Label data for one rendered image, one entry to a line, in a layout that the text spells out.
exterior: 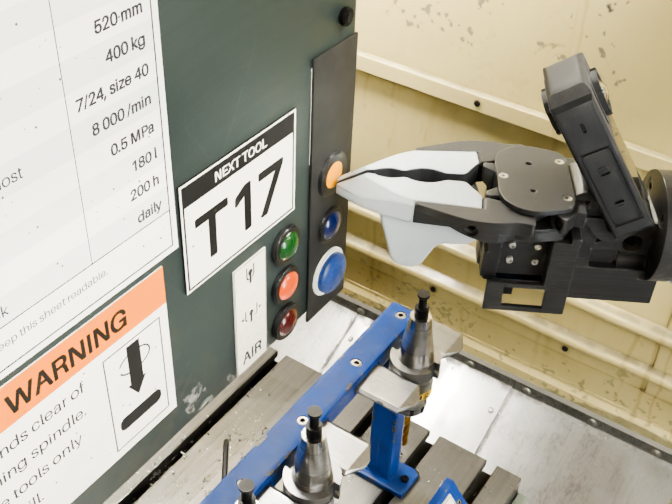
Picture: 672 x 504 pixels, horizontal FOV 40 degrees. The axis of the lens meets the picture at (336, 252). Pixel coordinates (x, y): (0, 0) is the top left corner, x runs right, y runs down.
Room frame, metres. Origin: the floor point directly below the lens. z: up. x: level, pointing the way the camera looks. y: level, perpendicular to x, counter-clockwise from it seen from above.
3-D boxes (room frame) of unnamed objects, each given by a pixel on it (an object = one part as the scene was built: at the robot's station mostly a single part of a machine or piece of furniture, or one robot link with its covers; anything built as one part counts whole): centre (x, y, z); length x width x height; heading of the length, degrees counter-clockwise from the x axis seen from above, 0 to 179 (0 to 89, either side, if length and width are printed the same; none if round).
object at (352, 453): (0.66, -0.02, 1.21); 0.07 x 0.05 x 0.01; 58
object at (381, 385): (0.76, -0.07, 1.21); 0.07 x 0.05 x 0.01; 58
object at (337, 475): (0.62, 0.01, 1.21); 0.06 x 0.06 x 0.03
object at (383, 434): (0.88, -0.09, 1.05); 0.10 x 0.05 x 0.30; 58
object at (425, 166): (0.50, -0.04, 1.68); 0.09 x 0.03 x 0.06; 88
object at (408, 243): (0.47, -0.04, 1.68); 0.09 x 0.03 x 0.06; 88
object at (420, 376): (0.80, -0.10, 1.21); 0.06 x 0.06 x 0.03
